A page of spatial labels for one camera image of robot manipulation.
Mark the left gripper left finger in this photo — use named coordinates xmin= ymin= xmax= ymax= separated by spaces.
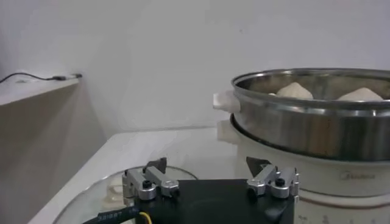
xmin=121 ymin=157 xmax=180 ymax=201

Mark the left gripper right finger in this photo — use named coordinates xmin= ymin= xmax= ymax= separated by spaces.
xmin=246 ymin=156 xmax=300 ymax=199

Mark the round glass pot lid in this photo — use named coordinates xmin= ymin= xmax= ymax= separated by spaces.
xmin=51 ymin=166 xmax=199 ymax=224

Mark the white steamed baozi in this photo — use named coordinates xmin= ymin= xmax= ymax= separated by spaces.
xmin=275 ymin=81 xmax=314 ymax=100
xmin=336 ymin=87 xmax=385 ymax=102

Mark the stainless steel steamer basket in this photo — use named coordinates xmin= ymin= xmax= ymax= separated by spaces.
xmin=212 ymin=67 xmax=390 ymax=162

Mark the white electric cooker base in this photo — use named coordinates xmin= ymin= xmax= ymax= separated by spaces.
xmin=216 ymin=118 xmax=390 ymax=224

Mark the white side desk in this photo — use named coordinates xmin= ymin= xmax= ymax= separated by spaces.
xmin=0 ymin=71 xmax=107 ymax=224

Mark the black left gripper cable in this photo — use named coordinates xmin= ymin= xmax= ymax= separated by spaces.
xmin=82 ymin=205 xmax=141 ymax=224

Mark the thin black desk cable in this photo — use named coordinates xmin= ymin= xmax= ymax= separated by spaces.
xmin=0 ymin=72 xmax=69 ymax=85

